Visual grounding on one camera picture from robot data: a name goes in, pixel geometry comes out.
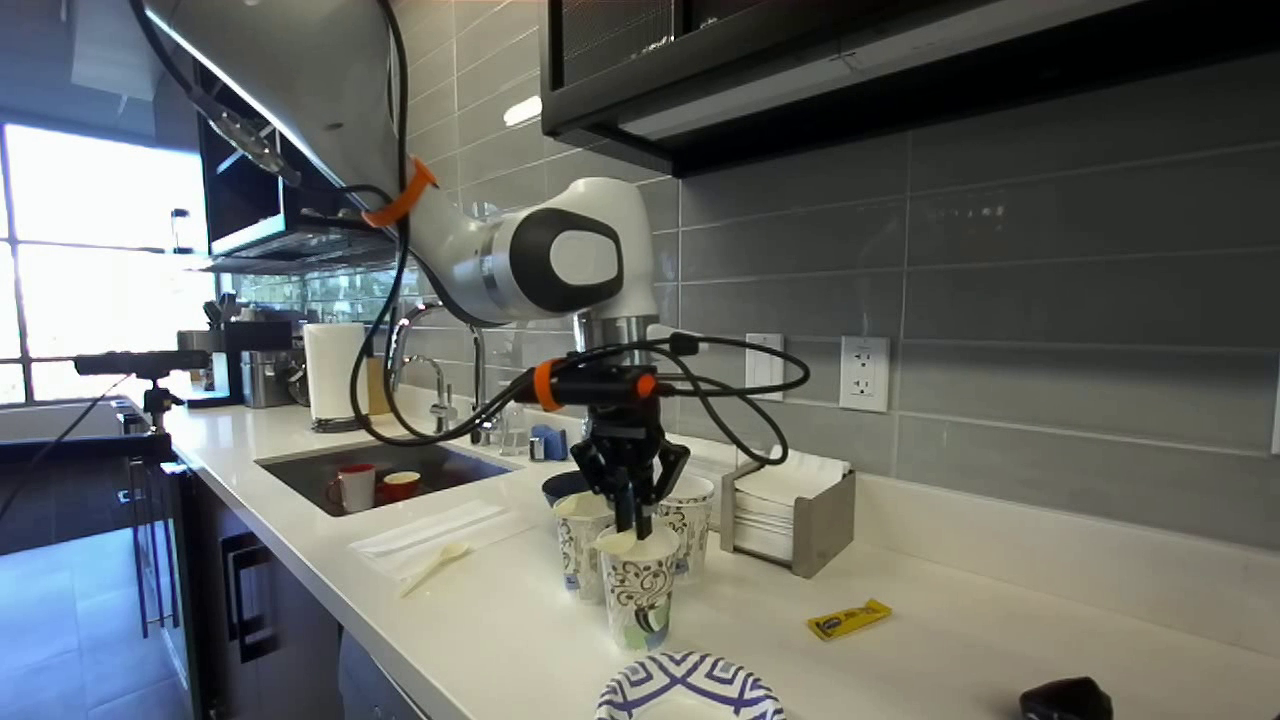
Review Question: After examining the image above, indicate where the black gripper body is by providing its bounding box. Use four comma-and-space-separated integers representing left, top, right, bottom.
584, 397, 667, 467

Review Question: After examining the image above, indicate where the patterned paper cup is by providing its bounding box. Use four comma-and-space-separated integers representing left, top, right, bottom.
590, 525, 694, 655
654, 477, 725, 582
540, 490, 621, 606

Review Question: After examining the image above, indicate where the white and red cup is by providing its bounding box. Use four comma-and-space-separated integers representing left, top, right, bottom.
331, 462, 382, 515

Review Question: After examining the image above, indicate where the blue sponge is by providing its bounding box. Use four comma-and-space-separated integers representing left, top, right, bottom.
530, 422, 573, 463

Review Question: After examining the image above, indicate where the white napkin stack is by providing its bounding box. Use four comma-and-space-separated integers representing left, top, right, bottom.
732, 447, 856, 557

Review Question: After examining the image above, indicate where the stainless sink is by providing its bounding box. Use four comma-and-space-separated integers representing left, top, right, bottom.
251, 441, 518, 519

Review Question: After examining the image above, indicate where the gray napkin holder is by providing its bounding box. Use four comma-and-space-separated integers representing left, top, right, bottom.
718, 455, 859, 582

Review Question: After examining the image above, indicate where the chrome faucet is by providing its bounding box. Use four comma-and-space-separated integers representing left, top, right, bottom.
386, 313, 462, 436

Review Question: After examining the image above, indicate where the computer keyboard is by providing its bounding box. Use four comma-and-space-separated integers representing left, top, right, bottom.
350, 498, 520, 582

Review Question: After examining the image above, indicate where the blue patterned paper plate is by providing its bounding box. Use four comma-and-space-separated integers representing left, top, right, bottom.
594, 649, 789, 720

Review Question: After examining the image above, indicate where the yellow packet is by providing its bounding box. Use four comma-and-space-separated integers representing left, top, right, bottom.
805, 596, 895, 645

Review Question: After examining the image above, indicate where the white paper towel roll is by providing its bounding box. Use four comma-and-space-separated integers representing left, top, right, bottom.
302, 321, 371, 431

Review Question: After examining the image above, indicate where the stainless coffee machine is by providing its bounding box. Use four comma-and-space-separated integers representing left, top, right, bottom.
198, 292, 310, 411

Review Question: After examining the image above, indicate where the dark lower cabinet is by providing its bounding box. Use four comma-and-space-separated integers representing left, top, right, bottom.
171, 455, 444, 720

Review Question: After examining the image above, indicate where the dark cabinet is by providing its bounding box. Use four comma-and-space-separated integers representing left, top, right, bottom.
536, 0, 1280, 182
171, 455, 444, 720

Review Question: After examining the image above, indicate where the dark upper cabinet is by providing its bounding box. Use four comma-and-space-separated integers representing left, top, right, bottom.
536, 0, 1280, 182

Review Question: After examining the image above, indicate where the under cabinet light strip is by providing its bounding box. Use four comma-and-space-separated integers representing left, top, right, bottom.
616, 0, 1138, 147

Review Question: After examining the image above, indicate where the black tripod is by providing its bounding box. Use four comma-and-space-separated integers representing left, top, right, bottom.
138, 377, 186, 436

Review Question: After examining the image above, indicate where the small black box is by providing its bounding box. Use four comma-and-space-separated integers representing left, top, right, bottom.
1018, 674, 1115, 720

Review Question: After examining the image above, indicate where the black cart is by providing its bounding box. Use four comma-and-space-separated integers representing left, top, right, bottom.
0, 397, 186, 557

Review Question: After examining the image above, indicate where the bright window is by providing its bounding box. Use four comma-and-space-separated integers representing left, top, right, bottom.
0, 119, 216, 404

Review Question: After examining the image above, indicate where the white light switch plate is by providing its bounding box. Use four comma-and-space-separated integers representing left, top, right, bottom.
740, 327, 791, 404

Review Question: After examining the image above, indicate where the white wall outlet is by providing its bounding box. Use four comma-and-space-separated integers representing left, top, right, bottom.
836, 334, 895, 415

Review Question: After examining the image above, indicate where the orange strap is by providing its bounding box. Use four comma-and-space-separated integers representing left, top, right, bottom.
362, 157, 442, 232

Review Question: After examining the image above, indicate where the black stereo camera bar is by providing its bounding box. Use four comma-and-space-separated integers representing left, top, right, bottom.
72, 350, 216, 386

